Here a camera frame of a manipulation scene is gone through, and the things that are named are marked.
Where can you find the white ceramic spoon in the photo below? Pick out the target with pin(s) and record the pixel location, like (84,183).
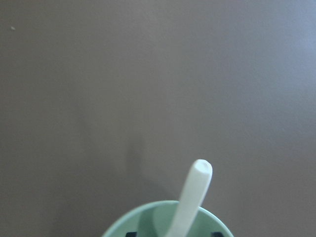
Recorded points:
(191,198)

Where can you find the light green bowl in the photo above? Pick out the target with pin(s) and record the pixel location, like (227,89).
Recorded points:
(154,218)

